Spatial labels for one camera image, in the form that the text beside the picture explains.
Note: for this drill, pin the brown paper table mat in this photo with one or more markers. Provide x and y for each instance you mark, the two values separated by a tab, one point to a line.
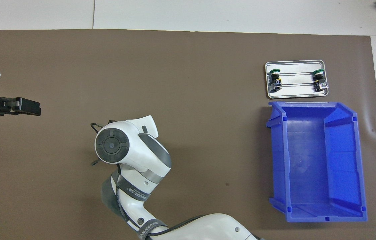
191	83

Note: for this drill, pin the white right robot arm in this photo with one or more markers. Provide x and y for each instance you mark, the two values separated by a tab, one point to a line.
131	146

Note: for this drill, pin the blue plastic storage bin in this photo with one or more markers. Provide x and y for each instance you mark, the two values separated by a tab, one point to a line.
307	166

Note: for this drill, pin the green push button switch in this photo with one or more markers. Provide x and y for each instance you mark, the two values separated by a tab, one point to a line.
319	80
275	80

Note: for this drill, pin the thin metal rod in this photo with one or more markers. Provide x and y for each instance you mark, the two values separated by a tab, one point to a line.
297	85
296	73

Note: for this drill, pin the silver metal tray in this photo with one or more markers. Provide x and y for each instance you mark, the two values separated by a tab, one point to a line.
296	91

